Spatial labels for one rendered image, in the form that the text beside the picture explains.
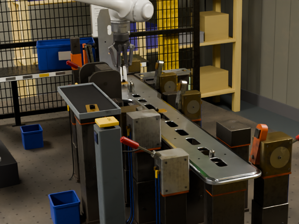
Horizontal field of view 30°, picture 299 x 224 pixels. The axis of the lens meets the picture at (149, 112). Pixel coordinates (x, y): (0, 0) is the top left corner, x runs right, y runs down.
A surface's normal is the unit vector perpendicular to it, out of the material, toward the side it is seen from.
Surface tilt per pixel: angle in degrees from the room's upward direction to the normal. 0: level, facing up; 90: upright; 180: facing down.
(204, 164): 0
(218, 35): 90
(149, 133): 90
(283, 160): 90
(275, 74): 90
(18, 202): 0
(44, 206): 0
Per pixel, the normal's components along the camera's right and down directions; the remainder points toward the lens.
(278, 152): 0.33, 0.28
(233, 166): -0.03, -0.95
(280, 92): -0.88, 0.17
